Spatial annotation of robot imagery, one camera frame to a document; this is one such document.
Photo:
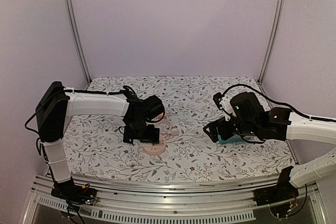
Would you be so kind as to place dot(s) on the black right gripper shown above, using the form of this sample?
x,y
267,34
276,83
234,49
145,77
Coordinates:
x,y
219,128

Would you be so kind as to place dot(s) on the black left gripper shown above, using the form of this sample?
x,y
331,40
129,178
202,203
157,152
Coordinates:
x,y
153,136

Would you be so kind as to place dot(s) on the small pink plug adapter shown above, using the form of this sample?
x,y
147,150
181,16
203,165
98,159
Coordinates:
x,y
161,116

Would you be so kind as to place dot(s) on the teal power strip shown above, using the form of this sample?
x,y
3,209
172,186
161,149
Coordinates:
x,y
232,139

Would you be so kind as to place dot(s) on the round pink socket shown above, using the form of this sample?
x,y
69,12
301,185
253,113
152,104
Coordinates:
x,y
156,149

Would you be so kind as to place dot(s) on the white cube socket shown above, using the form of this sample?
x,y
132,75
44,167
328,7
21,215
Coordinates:
x,y
144,145

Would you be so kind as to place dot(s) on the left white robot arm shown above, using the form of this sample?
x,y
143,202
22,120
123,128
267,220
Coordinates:
x,y
59,104

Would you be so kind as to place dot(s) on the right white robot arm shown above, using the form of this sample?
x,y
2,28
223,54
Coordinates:
x,y
310,128

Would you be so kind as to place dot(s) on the floral table mat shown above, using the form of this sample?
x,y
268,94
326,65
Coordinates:
x,y
94,144

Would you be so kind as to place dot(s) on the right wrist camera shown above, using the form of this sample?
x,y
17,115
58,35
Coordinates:
x,y
223,105

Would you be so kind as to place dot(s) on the aluminium front rail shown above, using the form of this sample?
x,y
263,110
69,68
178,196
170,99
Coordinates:
x,y
228,201

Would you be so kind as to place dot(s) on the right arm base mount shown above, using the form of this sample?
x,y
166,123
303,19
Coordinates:
x,y
283,190

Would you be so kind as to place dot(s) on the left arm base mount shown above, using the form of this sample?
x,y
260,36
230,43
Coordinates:
x,y
74,195

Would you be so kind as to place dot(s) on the right aluminium frame post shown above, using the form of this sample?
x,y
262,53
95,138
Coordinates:
x,y
271,41

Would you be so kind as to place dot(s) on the aluminium frame post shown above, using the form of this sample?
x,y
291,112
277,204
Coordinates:
x,y
77,41
271,41

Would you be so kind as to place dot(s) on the left aluminium frame post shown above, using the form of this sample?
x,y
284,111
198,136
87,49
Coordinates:
x,y
77,41

